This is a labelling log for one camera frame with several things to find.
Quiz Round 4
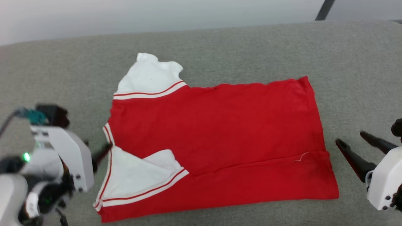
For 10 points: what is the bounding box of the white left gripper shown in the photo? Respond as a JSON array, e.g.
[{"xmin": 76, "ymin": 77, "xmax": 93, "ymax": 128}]
[{"xmin": 30, "ymin": 125, "xmax": 113, "ymax": 193}]

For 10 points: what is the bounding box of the white slanted panel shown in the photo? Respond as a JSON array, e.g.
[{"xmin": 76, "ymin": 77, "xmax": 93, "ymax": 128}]
[{"xmin": 325, "ymin": 0, "xmax": 402, "ymax": 22}]

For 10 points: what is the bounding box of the red and white shirt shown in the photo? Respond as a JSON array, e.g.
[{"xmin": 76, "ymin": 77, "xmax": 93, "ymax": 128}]
[{"xmin": 93, "ymin": 52, "xmax": 340, "ymax": 223}]

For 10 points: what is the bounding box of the grey cable with teal plug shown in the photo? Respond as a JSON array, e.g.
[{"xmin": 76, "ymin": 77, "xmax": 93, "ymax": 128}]
[{"xmin": 0, "ymin": 107, "xmax": 48, "ymax": 136}]

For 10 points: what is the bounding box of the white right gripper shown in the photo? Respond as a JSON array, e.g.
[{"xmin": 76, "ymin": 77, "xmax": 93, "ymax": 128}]
[{"xmin": 335, "ymin": 131, "xmax": 402, "ymax": 212}]

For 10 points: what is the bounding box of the black slanted post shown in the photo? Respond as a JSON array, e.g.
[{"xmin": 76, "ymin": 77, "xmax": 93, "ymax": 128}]
[{"xmin": 315, "ymin": 0, "xmax": 336, "ymax": 21}]

